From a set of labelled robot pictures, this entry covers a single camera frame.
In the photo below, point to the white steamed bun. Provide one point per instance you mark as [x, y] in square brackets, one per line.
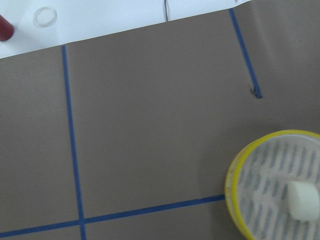
[303, 201]

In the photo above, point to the blue tape strip bottom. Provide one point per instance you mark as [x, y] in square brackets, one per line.
[112, 216]

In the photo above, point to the blue tape strip left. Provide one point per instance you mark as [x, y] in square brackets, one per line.
[73, 144]

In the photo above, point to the yellow bamboo steamer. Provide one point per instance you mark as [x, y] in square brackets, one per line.
[256, 185]

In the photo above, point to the red bottle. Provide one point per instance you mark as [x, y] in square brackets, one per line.
[6, 29]

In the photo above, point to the short blue tape strip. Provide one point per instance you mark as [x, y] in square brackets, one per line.
[255, 87]

